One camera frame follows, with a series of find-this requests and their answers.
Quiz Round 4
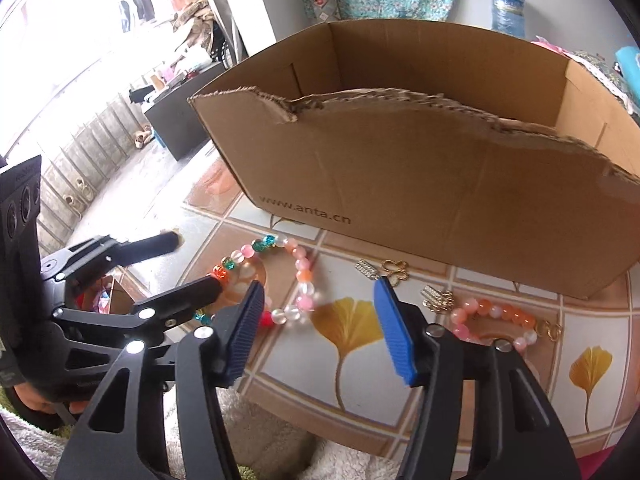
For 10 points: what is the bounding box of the multicolour bead necklace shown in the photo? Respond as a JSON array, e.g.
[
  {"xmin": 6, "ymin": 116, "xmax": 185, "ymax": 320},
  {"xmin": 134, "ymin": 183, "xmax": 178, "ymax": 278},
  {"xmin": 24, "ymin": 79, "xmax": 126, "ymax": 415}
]
[{"xmin": 193, "ymin": 233, "xmax": 319, "ymax": 328}]

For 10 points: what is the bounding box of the pink orange bead bracelet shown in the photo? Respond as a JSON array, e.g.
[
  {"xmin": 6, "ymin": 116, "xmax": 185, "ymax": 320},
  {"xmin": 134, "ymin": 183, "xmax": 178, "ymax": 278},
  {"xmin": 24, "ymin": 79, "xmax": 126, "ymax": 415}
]
[{"xmin": 448, "ymin": 297, "xmax": 564, "ymax": 354}]

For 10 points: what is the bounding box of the silver rhinestone charm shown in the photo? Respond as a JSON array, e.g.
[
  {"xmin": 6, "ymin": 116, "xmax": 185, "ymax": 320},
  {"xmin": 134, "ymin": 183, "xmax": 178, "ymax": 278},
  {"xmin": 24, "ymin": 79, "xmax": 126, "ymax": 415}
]
[{"xmin": 355, "ymin": 259, "xmax": 380, "ymax": 281}]

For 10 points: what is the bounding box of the patterned tile bed sheet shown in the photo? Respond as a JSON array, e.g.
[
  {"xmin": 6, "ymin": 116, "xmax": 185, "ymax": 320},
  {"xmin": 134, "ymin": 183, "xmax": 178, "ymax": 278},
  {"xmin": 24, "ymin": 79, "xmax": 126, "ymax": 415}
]
[{"xmin": 182, "ymin": 145, "xmax": 639, "ymax": 460}]

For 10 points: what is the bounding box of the dark grey cabinet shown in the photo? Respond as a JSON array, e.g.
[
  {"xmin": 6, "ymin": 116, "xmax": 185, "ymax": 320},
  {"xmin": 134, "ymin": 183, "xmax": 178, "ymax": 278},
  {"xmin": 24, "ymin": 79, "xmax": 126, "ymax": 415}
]
[{"xmin": 142, "ymin": 63, "xmax": 226, "ymax": 160}]

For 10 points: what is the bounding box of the brown cardboard box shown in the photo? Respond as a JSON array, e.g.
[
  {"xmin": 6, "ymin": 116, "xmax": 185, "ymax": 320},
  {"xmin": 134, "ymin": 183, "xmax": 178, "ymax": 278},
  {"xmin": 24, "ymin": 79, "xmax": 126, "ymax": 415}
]
[{"xmin": 190, "ymin": 20, "xmax": 639, "ymax": 298}]

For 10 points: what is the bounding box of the pink blanket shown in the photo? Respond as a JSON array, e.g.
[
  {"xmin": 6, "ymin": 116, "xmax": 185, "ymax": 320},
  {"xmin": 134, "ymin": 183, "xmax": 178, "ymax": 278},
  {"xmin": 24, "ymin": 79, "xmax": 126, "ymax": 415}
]
[{"xmin": 532, "ymin": 36, "xmax": 573, "ymax": 58}]

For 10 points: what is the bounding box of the blue cartoon pillow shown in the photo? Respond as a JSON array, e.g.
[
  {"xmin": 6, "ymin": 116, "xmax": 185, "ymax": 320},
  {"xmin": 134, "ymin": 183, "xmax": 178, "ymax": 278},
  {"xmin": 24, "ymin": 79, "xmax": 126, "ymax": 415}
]
[{"xmin": 615, "ymin": 47, "xmax": 640, "ymax": 100}]

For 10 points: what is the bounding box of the blue water jug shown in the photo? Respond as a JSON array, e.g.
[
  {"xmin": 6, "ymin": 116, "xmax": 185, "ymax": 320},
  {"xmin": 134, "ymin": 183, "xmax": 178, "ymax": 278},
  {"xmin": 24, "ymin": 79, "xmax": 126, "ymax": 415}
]
[{"xmin": 491, "ymin": 0, "xmax": 525, "ymax": 39}]

